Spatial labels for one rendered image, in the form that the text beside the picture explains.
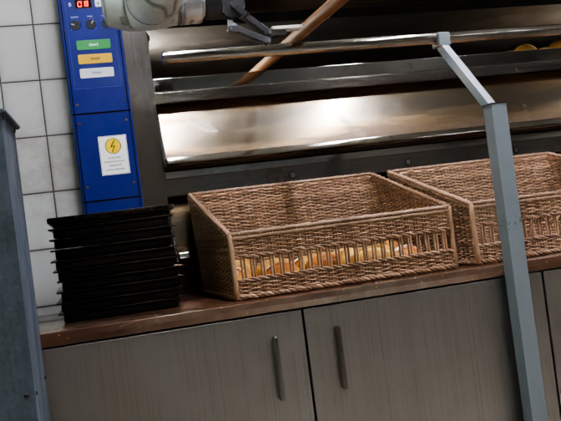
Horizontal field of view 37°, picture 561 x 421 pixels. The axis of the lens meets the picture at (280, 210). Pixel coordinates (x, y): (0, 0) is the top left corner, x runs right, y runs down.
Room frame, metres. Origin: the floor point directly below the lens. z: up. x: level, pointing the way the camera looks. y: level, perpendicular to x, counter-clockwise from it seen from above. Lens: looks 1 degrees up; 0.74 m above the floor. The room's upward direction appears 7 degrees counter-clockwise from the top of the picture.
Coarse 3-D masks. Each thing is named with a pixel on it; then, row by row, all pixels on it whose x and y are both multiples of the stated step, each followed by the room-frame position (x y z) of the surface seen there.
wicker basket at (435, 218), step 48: (240, 192) 2.35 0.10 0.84; (288, 192) 2.39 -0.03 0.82; (336, 192) 2.42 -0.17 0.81; (384, 192) 2.37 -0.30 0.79; (240, 240) 1.88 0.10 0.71; (288, 240) 1.91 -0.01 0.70; (336, 240) 1.94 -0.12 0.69; (384, 240) 1.97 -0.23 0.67; (432, 240) 2.13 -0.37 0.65; (240, 288) 1.88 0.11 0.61; (288, 288) 1.90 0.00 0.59
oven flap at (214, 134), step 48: (288, 96) 2.47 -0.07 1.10; (336, 96) 2.50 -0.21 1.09; (384, 96) 2.54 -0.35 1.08; (432, 96) 2.58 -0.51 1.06; (528, 96) 2.65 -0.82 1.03; (192, 144) 2.35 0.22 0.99; (240, 144) 2.38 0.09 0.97; (288, 144) 2.41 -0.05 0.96; (336, 144) 2.42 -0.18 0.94; (384, 144) 2.48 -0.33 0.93
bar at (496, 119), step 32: (448, 32) 2.15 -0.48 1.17; (480, 32) 2.19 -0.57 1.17; (512, 32) 2.21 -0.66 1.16; (544, 32) 2.24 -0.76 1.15; (480, 96) 2.00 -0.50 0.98; (512, 160) 1.94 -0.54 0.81; (512, 192) 1.94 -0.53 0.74; (512, 224) 1.94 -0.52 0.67; (512, 256) 1.94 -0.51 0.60; (512, 288) 1.95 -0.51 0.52; (512, 320) 1.97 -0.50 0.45; (544, 416) 1.94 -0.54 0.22
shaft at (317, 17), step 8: (328, 0) 1.80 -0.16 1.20; (336, 0) 1.75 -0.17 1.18; (344, 0) 1.73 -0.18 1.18; (320, 8) 1.85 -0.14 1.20; (328, 8) 1.80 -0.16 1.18; (336, 8) 1.79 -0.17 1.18; (312, 16) 1.90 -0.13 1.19; (320, 16) 1.86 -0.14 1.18; (328, 16) 1.85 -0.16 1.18; (304, 24) 1.97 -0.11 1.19; (312, 24) 1.93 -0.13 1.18; (320, 24) 1.92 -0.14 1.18; (296, 32) 2.03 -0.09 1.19; (304, 32) 1.99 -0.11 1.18; (288, 40) 2.11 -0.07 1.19; (296, 40) 2.07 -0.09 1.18; (272, 56) 2.27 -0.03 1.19; (280, 56) 2.24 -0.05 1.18; (256, 64) 2.45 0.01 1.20; (264, 64) 2.37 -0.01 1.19
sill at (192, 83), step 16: (544, 48) 2.66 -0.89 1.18; (560, 48) 2.68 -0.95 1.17; (352, 64) 2.49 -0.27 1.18; (368, 64) 2.50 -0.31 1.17; (384, 64) 2.52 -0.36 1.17; (400, 64) 2.53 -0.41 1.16; (416, 64) 2.54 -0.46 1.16; (432, 64) 2.56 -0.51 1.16; (448, 64) 2.57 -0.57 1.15; (480, 64) 2.60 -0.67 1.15; (496, 64) 2.62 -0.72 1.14; (160, 80) 2.34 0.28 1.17; (176, 80) 2.35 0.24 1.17; (192, 80) 2.36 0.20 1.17; (208, 80) 2.38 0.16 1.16; (224, 80) 2.39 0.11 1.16; (240, 80) 2.40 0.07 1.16; (256, 80) 2.41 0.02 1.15; (272, 80) 2.42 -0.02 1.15; (288, 80) 2.44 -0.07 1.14; (304, 80) 2.45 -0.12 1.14
